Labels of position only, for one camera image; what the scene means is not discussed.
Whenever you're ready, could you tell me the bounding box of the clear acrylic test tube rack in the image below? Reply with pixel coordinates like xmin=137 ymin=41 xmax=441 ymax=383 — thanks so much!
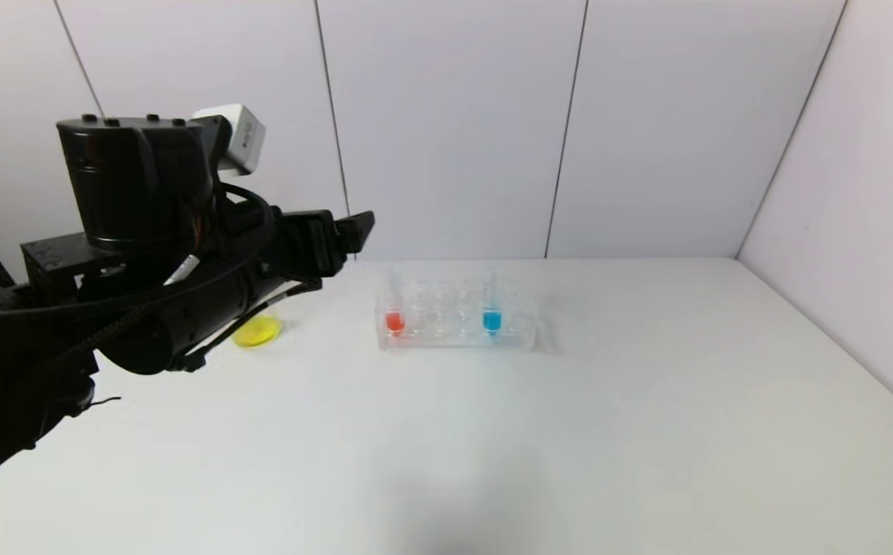
xmin=375 ymin=274 xmax=541 ymax=353

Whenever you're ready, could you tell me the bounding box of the clear glass beaker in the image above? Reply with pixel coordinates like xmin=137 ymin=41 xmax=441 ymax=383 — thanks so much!
xmin=231 ymin=312 xmax=285 ymax=348

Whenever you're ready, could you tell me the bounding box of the test tube with red pigment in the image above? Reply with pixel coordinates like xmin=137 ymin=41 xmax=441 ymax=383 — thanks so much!
xmin=383 ymin=270 xmax=407 ymax=338

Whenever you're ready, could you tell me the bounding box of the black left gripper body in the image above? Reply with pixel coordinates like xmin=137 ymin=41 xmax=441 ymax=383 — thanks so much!
xmin=237 ymin=209 xmax=347 ymax=295

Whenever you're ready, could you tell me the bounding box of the test tube with blue pigment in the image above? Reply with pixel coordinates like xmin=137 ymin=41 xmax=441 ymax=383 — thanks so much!
xmin=482 ymin=268 xmax=506 ymax=338

